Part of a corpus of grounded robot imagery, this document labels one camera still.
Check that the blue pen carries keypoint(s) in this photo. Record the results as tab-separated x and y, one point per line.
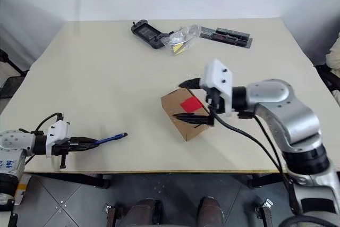
111	138

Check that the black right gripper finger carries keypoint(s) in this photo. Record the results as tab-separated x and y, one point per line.
194	119
191	83

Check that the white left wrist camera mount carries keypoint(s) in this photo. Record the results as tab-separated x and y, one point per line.
57	131

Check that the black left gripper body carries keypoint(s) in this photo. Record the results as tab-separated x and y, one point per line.
63	148

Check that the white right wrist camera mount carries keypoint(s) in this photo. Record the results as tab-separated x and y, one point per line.
217	74

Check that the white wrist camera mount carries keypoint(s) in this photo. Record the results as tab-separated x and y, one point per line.
57	131
217	74

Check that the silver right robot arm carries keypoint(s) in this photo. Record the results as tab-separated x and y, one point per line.
279	94

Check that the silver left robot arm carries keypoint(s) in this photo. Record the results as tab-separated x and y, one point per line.
13	139

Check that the black table foot bar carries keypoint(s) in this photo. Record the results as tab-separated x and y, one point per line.
74	179
265	180

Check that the black chair frame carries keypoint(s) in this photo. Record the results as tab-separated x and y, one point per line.
328	76

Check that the white cloth bundle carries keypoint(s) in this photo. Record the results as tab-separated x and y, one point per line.
334	57

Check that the clear plastic bag yellow item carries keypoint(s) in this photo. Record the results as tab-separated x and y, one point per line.
180	39

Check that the red tape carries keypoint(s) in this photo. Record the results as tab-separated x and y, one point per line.
191	104

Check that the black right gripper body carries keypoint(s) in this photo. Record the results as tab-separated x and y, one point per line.
216	102

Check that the black floor stand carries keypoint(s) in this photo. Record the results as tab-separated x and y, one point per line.
10	80

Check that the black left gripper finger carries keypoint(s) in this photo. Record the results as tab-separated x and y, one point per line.
83	140
82	146

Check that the brown cardboard box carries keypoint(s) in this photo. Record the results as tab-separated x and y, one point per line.
183	126

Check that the black game controller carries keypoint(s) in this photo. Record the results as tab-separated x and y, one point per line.
146	33

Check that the dark brown rounded shape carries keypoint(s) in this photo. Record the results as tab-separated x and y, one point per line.
143	212
211	211

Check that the clear pack of black tools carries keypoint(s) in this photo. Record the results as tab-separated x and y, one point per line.
225	37

